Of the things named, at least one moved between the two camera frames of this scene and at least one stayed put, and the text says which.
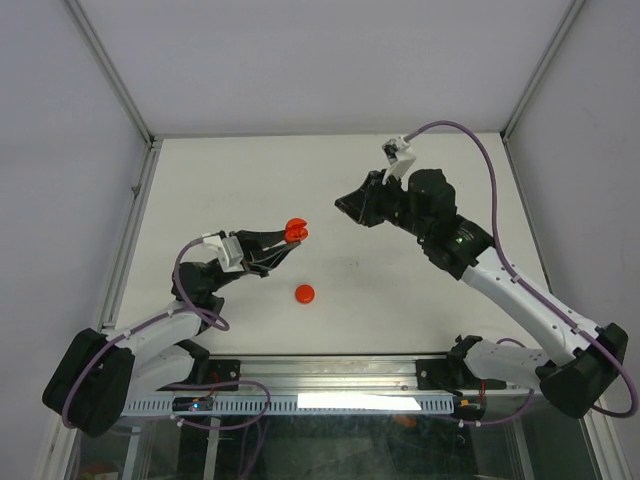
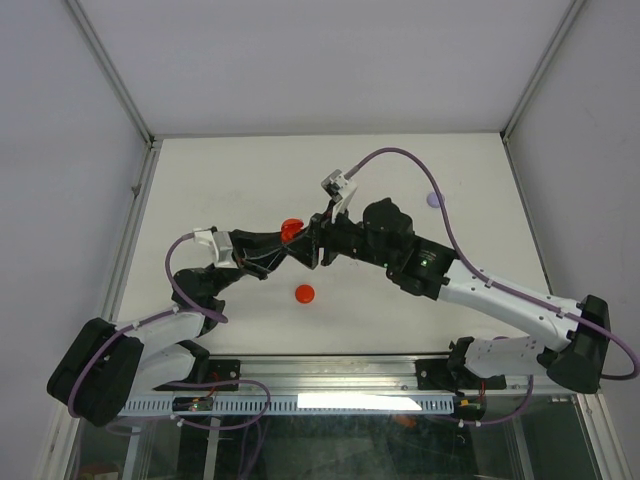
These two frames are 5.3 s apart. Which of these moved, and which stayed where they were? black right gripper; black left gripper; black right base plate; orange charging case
Moved: black right gripper
Stayed: black right base plate; black left gripper; orange charging case
